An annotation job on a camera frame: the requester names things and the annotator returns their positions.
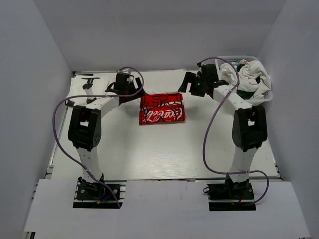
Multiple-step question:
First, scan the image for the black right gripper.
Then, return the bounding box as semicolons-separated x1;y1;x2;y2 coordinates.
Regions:
178;72;207;98

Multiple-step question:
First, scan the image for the white t-shirt green trim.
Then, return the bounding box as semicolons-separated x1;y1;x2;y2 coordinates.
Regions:
139;93;186;125

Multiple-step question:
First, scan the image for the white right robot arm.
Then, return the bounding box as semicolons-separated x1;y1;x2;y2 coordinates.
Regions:
178;64;268;199

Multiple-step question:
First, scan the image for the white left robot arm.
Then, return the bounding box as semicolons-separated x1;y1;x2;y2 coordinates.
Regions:
68;72;146;199

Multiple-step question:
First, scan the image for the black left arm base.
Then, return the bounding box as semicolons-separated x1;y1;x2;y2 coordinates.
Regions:
73;180;126;209

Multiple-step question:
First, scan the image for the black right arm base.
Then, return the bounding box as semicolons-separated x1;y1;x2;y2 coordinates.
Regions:
203;183;256;212

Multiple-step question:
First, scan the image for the folded white t-shirt black print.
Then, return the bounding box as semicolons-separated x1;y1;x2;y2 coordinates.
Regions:
65;75;113;107

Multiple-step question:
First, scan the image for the white plastic basket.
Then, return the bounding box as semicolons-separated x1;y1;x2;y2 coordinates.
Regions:
215;55;273;106

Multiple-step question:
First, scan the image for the white t-shirt cartoon print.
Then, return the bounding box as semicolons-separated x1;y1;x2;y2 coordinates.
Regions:
219;59;272;100

